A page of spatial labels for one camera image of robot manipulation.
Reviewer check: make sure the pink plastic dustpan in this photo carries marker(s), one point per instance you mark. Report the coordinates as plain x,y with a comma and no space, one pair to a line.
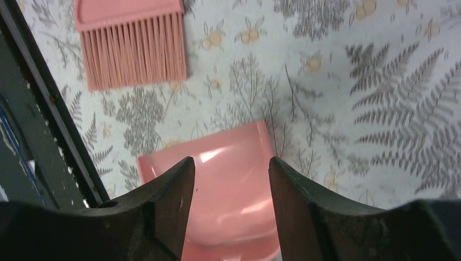
231,215

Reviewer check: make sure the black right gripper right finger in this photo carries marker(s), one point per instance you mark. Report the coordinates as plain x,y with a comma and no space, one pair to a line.
315,223

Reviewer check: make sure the floral tablecloth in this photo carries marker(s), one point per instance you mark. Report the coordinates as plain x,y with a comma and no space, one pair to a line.
361,96

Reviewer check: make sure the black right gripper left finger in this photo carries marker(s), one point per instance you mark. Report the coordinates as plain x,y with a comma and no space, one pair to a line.
148,223

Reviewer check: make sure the black table edge rail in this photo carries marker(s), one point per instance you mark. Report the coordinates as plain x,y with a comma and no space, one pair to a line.
43,158

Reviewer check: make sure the pink hand brush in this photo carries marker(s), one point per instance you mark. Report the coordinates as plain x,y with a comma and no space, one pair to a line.
126,43

